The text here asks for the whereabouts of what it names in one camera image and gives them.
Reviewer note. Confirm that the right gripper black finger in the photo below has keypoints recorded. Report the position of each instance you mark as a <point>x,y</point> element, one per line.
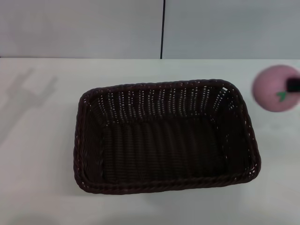
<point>294,84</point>

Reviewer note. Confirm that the dark brown woven basket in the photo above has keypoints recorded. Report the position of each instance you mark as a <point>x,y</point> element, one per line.
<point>164,150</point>

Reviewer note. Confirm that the pink peach toy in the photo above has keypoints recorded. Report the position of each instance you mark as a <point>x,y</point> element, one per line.
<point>269,89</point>

